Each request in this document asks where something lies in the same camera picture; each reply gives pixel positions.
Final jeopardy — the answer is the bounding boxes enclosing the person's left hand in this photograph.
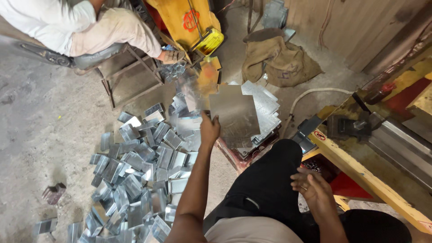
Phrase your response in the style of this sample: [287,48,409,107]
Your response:
[200,111,221,147]

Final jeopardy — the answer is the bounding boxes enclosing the person's right hand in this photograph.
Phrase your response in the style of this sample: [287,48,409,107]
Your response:
[290,168,333,216]

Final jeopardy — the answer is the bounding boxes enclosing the metal sheet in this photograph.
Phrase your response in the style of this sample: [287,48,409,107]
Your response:
[209,93,261,149]

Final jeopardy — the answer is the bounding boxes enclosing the red metal stand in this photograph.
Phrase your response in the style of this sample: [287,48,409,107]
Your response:
[214,130,281,175]

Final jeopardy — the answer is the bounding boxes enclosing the shiny blurred metal piece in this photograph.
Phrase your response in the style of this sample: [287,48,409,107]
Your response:
[175,71,204,113]

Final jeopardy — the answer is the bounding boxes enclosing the person's black trousers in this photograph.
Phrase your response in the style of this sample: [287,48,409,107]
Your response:
[202,139,413,243]

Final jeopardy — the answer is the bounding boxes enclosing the orange stained metal plate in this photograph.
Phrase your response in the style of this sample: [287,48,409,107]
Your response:
[197,56,222,96]

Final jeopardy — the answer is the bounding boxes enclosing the stack of flat metal plates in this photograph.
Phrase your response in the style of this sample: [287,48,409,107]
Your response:
[228,80,282,159]

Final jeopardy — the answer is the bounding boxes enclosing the yellow press brake machine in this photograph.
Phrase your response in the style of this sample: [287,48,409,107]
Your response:
[292,44,432,235]

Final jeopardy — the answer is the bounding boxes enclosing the heap of small metal offcuts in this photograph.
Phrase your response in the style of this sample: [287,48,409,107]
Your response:
[160,62,187,83]

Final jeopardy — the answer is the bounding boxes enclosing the black tooling block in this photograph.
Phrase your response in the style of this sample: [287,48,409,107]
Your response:
[326,111,386,141]

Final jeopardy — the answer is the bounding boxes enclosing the person's beige shirt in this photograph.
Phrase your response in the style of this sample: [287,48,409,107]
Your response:
[204,216,304,243]

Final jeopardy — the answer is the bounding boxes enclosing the pile of bent metal channels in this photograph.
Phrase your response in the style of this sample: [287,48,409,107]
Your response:
[67,93,203,243]

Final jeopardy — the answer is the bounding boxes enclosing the yellow foot pedal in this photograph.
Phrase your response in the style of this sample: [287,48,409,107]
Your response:
[193,28,225,56]

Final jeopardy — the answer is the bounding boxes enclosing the brown burlap sack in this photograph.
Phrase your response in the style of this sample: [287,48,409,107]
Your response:
[241,35,323,88]

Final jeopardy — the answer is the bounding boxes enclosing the dark brown cushion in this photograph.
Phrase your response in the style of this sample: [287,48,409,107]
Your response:
[243,28,286,43]

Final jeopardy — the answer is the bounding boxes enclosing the yellow power press machine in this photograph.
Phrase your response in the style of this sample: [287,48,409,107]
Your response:
[144,0,222,65]

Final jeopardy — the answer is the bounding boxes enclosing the dark bottle with red cap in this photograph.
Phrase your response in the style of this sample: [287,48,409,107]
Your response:
[364,82,396,105]

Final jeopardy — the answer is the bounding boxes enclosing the stack of grey metal parts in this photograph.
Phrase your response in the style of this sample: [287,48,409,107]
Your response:
[261,0,289,29]

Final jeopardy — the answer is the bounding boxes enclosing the bent metal channel piece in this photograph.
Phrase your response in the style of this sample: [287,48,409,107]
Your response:
[41,182,67,205]
[33,218,58,236]

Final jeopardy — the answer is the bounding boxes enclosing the black machine part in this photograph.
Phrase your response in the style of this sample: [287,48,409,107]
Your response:
[15,40,75,69]

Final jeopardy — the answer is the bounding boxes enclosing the white hose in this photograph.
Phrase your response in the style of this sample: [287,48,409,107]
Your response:
[279,87,354,138]

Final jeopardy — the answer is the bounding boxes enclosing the metal frame stool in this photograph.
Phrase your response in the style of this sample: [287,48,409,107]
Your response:
[74,43,167,111]

